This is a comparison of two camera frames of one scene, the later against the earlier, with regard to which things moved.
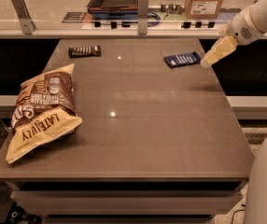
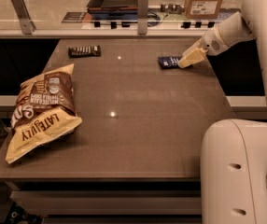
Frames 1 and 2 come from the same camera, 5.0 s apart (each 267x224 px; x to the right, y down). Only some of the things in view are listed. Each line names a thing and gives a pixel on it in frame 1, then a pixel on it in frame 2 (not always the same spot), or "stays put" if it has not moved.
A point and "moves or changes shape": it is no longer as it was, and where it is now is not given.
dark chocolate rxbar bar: x=85 y=51 stays put
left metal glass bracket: x=20 y=7 stays put
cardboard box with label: x=203 y=1 stays put
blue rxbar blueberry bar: x=175 y=60 moves or changes shape
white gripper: x=241 y=28 -> x=210 y=43
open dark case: x=115 y=2 stays put
